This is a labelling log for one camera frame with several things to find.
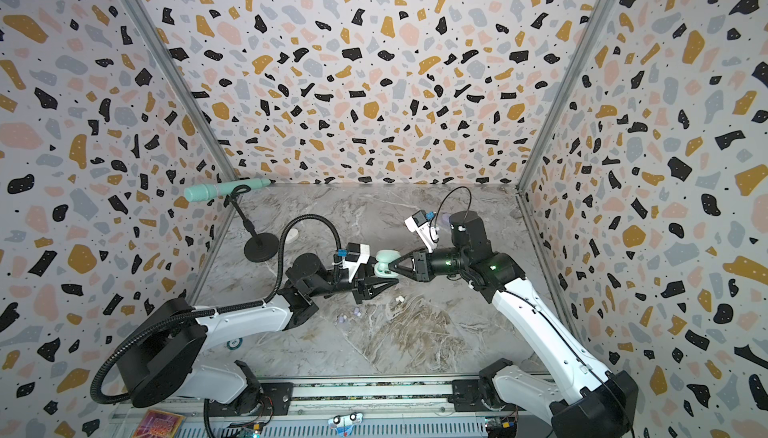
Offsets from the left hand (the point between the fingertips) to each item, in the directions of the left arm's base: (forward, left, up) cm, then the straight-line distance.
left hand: (399, 273), depth 67 cm
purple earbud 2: (-1, +16, -26) cm, 31 cm away
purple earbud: (+1, +12, -26) cm, 29 cm away
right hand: (+1, +1, +3) cm, 3 cm away
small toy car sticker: (-26, +13, -24) cm, 37 cm away
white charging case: (+28, +37, -25) cm, 53 cm away
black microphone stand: (+24, +46, -25) cm, 58 cm away
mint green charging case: (+3, +3, +1) cm, 5 cm away
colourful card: (-25, +56, -25) cm, 66 cm away
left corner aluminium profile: (+56, +65, 0) cm, 85 cm away
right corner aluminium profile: (+56, -53, -4) cm, 77 cm away
